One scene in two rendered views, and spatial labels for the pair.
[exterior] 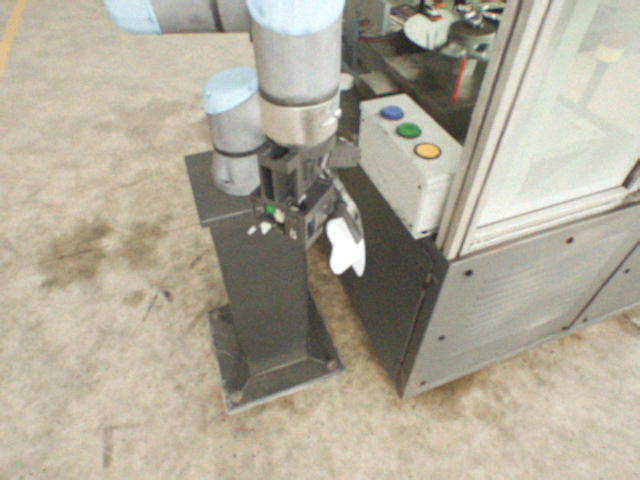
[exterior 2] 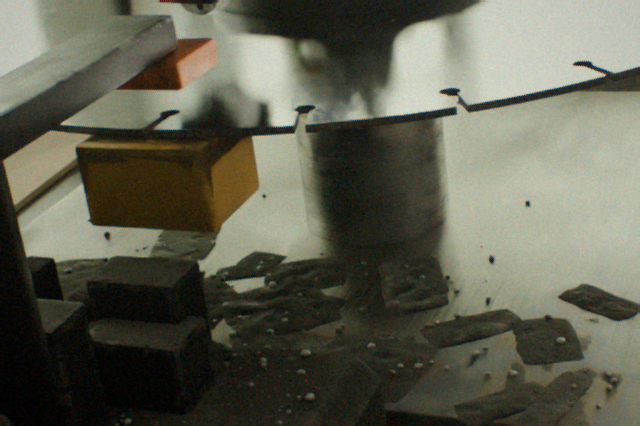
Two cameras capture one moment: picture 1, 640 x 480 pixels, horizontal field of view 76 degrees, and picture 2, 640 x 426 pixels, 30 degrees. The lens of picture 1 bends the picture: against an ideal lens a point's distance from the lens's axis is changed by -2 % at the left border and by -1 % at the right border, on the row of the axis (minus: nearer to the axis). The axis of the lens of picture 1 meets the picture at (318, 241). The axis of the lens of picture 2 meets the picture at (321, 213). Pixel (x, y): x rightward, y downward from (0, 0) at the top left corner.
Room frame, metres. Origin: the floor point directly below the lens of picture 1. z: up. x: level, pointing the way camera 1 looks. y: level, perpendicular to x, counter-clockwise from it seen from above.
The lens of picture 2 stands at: (1.42, -0.07, 1.05)
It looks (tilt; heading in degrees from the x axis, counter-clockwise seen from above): 23 degrees down; 225
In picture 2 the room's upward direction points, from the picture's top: 7 degrees counter-clockwise
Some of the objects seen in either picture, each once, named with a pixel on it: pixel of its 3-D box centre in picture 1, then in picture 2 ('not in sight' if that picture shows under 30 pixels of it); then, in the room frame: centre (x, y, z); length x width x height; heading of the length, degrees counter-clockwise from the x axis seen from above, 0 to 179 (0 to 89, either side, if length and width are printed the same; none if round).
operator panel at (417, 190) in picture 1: (409, 162); not in sight; (0.71, -0.19, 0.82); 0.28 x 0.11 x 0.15; 20
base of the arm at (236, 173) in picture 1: (242, 155); not in sight; (0.77, 0.17, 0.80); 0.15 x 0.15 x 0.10
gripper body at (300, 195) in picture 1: (298, 181); not in sight; (0.36, 0.02, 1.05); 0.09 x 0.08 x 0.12; 150
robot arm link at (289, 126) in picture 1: (302, 111); not in sight; (0.36, 0.02, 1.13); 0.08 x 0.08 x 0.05
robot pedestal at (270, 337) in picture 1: (261, 275); not in sight; (0.77, 0.17, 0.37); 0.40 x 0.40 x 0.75; 20
